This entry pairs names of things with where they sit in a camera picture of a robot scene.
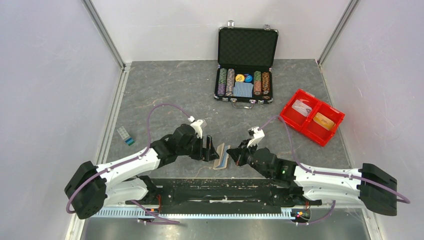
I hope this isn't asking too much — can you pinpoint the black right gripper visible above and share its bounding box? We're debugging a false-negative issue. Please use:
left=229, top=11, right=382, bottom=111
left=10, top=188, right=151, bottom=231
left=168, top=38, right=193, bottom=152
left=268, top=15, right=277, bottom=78
left=226, top=138, right=271, bottom=179

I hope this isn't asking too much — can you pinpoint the beige leather card holder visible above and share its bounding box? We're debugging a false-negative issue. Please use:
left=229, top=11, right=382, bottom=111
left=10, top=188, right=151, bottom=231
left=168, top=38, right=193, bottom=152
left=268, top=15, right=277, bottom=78
left=212, top=143, right=231, bottom=170

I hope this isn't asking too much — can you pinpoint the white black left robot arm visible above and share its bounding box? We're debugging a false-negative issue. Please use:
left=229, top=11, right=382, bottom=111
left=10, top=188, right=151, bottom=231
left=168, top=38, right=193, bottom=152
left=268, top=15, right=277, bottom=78
left=64, top=121, right=220, bottom=220

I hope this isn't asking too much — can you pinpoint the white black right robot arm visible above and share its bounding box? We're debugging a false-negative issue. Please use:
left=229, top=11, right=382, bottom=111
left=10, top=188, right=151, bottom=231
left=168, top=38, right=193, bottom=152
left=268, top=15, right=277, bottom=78
left=226, top=140, right=398, bottom=217

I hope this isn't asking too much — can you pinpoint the blue playing card deck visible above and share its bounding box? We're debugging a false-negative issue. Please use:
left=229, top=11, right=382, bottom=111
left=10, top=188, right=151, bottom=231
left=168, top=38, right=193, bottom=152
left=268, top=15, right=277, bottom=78
left=233, top=81, right=254, bottom=98

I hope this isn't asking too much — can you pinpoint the white card in bin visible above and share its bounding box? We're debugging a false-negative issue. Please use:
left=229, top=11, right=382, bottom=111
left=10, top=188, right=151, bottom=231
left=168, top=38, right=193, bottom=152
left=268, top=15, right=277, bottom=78
left=291, top=99, right=312, bottom=117

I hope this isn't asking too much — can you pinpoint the yellow card in bin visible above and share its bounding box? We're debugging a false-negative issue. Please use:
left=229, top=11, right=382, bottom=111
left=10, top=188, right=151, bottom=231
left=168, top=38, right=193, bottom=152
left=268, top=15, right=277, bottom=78
left=313, top=112, right=335, bottom=131

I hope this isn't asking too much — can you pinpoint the green purple chip row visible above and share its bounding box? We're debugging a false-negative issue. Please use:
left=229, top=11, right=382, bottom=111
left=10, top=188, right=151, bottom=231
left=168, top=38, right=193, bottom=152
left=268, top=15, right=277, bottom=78
left=217, top=68, right=227, bottom=96

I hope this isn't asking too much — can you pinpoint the green orange chip row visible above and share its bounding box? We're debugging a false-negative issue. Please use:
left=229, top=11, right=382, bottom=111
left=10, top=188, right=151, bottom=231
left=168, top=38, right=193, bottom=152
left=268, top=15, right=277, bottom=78
left=253, top=71, right=262, bottom=96

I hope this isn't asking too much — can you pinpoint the pink white chip row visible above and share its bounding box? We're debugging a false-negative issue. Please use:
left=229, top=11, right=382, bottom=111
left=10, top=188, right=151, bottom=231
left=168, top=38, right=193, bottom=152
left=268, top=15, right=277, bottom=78
left=225, top=68, right=235, bottom=96

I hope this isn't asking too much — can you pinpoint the yellow dealer chip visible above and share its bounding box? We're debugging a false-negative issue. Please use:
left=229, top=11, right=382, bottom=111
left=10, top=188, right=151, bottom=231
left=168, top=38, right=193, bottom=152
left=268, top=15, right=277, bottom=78
left=235, top=74, right=246, bottom=82

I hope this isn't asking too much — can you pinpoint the blue dealer chip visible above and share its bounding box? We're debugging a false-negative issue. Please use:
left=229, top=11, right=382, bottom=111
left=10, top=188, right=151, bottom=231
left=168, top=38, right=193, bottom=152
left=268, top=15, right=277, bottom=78
left=244, top=74, right=253, bottom=83

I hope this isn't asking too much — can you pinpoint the black poker chip case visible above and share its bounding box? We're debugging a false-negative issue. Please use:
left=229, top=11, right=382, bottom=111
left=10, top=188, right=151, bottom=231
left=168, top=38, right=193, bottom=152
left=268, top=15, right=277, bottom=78
left=213, top=20, right=279, bottom=109

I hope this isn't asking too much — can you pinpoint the red double plastic bin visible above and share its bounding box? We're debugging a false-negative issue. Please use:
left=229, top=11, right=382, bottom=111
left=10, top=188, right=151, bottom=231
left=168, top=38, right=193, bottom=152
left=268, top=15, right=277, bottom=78
left=279, top=89, right=345, bottom=147

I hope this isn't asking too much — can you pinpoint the orange brown chip row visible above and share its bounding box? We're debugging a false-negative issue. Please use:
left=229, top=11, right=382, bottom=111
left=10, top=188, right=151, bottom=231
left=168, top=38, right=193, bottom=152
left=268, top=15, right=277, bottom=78
left=261, top=72, right=270, bottom=99

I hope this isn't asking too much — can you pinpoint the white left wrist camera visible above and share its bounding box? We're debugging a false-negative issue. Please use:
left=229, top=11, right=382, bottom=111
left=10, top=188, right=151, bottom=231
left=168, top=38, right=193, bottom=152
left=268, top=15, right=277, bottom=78
left=188, top=116, right=207, bottom=139

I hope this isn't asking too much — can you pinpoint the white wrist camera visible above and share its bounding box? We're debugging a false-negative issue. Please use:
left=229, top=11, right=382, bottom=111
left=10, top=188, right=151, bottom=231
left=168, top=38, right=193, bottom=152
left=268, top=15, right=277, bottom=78
left=247, top=126, right=265, bottom=148
left=188, top=116, right=207, bottom=139

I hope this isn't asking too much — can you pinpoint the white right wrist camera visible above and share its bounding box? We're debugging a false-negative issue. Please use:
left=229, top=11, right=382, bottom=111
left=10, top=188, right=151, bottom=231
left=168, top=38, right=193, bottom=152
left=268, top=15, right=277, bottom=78
left=247, top=126, right=265, bottom=148

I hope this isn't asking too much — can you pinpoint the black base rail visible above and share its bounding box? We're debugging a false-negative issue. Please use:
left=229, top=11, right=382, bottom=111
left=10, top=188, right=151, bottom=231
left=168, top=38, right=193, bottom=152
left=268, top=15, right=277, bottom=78
left=138, top=178, right=322, bottom=215

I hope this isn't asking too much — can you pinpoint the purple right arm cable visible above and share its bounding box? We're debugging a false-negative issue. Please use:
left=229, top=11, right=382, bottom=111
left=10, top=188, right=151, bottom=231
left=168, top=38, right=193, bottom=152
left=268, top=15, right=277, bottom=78
left=258, top=114, right=411, bottom=226

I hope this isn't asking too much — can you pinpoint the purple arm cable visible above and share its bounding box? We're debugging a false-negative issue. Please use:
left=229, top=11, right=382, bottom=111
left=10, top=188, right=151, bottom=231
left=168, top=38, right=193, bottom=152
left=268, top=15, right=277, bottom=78
left=65, top=103, right=196, bottom=226
left=258, top=114, right=411, bottom=226

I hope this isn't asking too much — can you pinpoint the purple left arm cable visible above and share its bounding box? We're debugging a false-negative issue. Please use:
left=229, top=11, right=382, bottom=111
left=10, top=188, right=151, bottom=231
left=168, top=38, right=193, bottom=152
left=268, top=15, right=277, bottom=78
left=65, top=103, right=196, bottom=226

